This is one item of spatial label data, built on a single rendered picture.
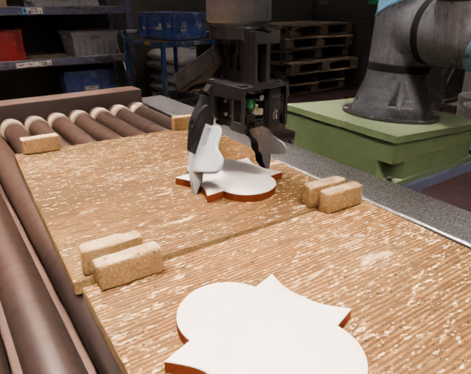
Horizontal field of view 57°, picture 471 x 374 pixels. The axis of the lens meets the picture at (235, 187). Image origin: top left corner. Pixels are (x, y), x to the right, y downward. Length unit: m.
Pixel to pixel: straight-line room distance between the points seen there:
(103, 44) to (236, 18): 4.30
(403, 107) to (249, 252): 0.52
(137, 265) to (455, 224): 0.39
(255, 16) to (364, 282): 0.30
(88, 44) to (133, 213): 4.23
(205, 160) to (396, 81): 0.46
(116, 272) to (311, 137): 0.59
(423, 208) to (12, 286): 0.49
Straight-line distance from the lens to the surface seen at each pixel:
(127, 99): 1.19
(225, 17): 0.51
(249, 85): 0.50
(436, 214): 0.62
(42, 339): 0.40
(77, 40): 4.67
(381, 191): 0.66
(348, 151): 0.83
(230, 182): 0.57
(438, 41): 0.81
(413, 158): 0.82
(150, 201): 0.55
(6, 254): 0.53
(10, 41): 4.54
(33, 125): 1.05
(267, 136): 0.59
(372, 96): 0.88
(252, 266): 0.42
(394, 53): 0.88
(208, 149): 0.54
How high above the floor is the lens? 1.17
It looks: 24 degrees down
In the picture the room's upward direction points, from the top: straight up
